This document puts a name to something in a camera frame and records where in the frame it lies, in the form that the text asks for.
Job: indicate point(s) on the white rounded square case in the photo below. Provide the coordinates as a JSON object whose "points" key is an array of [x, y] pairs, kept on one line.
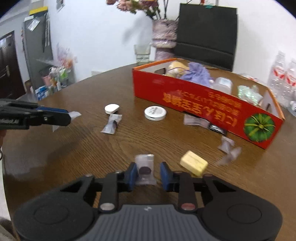
{"points": [[111, 108]]}

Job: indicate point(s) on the clear sachet with dark strip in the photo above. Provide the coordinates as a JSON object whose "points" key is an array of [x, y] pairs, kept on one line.
{"points": [[112, 124]]}

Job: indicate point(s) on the clear glass cup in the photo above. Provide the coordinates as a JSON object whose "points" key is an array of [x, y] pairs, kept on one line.
{"points": [[142, 54]]}

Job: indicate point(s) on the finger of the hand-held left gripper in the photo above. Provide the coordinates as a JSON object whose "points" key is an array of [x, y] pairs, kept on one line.
{"points": [[53, 119], [55, 109]]}

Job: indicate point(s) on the clear sachet with dark disc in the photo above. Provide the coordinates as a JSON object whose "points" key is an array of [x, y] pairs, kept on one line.
{"points": [[144, 170]]}

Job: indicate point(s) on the clear plastic container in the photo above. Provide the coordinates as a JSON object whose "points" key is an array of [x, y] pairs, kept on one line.
{"points": [[222, 84]]}

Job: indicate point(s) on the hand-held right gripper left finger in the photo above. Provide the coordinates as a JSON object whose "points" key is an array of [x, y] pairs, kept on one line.
{"points": [[131, 177]]}

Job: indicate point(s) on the mottled purple vase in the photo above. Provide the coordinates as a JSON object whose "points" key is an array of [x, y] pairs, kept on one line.
{"points": [[164, 34]]}

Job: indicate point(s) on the dark shiny packet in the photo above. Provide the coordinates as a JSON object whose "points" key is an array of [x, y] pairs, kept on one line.
{"points": [[217, 129]]}

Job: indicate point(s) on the clear plastic wrapper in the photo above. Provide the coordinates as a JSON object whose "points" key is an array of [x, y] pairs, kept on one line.
{"points": [[249, 77]]}

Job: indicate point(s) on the grey clear sachet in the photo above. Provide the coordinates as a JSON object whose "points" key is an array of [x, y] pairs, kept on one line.
{"points": [[194, 120]]}

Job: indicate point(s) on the dark brown door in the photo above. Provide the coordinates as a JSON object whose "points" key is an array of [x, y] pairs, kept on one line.
{"points": [[9, 67]]}

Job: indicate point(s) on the black paper bag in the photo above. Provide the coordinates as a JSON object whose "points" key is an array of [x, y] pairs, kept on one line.
{"points": [[205, 30]]}

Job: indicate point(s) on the grey metal cabinet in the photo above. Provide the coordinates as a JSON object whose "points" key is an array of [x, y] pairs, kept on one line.
{"points": [[37, 46]]}

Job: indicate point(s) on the small clear sachet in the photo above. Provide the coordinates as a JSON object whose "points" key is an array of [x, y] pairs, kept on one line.
{"points": [[75, 114], [230, 157], [226, 144]]}

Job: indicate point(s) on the red cardboard box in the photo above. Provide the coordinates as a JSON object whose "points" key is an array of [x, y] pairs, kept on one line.
{"points": [[208, 102]]}

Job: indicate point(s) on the dried pink flowers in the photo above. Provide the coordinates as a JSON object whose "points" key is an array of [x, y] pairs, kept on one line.
{"points": [[138, 4]]}

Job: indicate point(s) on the pale yellow block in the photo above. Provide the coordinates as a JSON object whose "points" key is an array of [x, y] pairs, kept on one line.
{"points": [[193, 163]]}

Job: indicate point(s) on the iridescent plastic bag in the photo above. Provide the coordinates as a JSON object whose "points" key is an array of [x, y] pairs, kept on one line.
{"points": [[248, 93]]}

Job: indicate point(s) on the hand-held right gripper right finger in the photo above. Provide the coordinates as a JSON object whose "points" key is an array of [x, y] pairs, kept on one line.
{"points": [[165, 177]]}

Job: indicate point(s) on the cluttered storage rack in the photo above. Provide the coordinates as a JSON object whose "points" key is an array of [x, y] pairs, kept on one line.
{"points": [[57, 76]]}

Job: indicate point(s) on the clear water bottle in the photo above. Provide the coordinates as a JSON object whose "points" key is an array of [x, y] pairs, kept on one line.
{"points": [[277, 78], [290, 85]]}

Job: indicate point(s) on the tan plush toy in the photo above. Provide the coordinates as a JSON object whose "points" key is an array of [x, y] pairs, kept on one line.
{"points": [[175, 67]]}

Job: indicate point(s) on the white round case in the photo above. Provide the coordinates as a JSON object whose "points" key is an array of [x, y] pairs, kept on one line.
{"points": [[155, 112]]}

